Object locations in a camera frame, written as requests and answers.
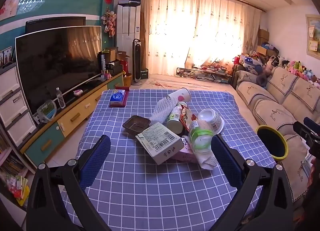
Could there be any pink carton box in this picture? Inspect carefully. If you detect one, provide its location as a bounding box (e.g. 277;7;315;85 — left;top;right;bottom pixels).
170;136;200;164

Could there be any cluttered low glass table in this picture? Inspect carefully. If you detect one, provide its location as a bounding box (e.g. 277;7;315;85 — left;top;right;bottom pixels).
176;62;233;84

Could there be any blue checkered tablecloth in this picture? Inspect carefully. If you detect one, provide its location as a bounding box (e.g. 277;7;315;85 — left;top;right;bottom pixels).
66;88;277;231

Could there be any white plastic drawer unit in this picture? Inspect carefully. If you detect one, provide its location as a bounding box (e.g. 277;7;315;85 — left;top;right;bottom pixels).
0;63;38;146

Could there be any stack of corner cardboard boxes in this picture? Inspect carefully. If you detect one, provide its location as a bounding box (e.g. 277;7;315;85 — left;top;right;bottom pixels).
256;29;270;56

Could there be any pink flower wall picture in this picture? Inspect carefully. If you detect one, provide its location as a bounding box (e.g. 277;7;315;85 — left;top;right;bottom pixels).
0;0;21;17

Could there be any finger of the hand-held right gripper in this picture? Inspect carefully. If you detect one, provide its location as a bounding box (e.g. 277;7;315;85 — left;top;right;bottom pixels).
303;117;320;136
292;120;316;146

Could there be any grey barcode cardboard box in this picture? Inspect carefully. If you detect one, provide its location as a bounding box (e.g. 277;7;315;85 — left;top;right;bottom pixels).
135;122;185;165

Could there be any open brown cardboard box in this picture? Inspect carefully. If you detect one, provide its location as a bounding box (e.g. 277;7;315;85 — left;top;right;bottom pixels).
116;51;130;62

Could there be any row of photo frames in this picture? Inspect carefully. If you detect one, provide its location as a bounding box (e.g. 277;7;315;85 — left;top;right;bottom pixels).
0;47;13;69

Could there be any white foam net sleeve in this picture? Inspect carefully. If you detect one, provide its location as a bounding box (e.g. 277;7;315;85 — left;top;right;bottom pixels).
150;96;181;124

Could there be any cream embroidered curtain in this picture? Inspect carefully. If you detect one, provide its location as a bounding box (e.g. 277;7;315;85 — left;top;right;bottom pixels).
140;0;262;79

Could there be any pile of plush toys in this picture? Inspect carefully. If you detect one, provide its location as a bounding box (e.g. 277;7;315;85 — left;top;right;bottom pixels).
262;54;320;84

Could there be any white towel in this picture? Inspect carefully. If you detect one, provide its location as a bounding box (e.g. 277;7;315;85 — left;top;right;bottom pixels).
196;143;218;170

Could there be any hanging artificial flower decoration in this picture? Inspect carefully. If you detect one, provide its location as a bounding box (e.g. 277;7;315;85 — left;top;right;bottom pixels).
101;7;117;37

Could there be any blue tissue pack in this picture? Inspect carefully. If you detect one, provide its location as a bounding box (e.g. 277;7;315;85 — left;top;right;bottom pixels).
109;89;125;104

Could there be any yellow teal television cabinet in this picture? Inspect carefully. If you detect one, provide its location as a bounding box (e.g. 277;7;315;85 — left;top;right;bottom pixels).
20;71;125;169

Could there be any tall black box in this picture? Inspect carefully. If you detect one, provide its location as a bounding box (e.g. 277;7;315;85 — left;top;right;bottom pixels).
99;52;108;71

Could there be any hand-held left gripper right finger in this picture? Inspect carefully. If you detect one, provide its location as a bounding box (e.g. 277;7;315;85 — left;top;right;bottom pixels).
210;134;294;231

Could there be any bookshelf with books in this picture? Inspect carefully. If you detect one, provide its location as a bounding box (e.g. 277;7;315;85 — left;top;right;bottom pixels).
0;131;30;206

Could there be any beige embroidered sofa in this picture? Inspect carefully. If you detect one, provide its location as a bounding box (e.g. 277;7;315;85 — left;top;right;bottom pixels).
231;66;320;204

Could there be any flat red box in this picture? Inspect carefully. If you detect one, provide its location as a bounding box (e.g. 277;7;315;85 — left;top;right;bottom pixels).
109;88;130;108

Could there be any yellow rimmed black trash bin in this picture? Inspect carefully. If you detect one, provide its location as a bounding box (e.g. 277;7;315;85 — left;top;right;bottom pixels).
255;125;289;160

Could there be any black tower fan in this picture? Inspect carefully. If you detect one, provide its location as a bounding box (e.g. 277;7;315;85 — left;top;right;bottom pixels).
132;38;143;86

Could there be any white paper cup pink print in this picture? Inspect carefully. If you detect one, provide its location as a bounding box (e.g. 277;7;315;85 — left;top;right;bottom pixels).
167;88;192;102

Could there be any brown plastic food tray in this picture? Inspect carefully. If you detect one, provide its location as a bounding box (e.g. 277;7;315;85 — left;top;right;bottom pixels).
122;115;151;134

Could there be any green banded clear plastic jar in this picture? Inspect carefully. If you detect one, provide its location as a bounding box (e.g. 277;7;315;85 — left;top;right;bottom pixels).
189;119;214;153

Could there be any framed wall painting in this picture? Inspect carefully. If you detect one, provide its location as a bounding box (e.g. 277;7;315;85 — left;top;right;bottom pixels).
305;14;320;59

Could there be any white plastic bowl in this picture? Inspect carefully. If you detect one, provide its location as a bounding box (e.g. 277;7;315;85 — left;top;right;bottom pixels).
197;108;225;135

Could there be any clear glass container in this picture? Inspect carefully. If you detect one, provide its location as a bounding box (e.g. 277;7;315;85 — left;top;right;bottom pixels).
36;99;57;123

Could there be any blue star print bag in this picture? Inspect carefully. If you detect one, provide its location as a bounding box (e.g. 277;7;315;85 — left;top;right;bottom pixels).
240;56;263;71

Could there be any clear water bottle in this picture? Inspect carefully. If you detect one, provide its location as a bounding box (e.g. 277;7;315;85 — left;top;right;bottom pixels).
55;87;66;109

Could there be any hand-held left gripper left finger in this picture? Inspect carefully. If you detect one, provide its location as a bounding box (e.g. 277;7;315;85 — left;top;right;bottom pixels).
26;134;112;231

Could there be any red snack wrapper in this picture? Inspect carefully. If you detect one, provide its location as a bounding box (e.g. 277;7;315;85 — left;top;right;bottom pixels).
179;103;200;134

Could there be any large curved television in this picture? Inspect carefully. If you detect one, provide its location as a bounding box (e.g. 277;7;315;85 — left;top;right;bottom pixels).
15;26;102;115

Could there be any white standing air conditioner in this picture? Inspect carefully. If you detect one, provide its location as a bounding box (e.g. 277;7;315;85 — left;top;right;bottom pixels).
116;0;141;76

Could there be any crystal wall light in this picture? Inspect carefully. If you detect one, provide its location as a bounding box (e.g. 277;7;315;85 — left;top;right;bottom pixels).
16;0;45;15

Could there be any green label can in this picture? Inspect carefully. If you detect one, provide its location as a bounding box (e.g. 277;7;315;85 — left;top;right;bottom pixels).
167;106;188;134

